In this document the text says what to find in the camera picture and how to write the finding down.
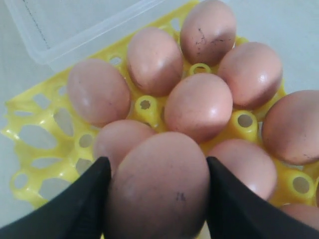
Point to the clear plastic box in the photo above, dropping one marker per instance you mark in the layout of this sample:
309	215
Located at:
58	33

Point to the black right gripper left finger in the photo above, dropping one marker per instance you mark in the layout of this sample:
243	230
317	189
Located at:
76	213

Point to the yellow plastic egg tray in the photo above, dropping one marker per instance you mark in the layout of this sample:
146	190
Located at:
45	145

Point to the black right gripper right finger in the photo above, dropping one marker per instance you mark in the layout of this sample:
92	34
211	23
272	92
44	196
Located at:
235	212

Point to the brown egg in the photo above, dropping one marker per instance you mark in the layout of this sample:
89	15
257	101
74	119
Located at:
98	92
208	32
253	71
154	61
249	163
116	139
304	213
290	130
200	106
159	191

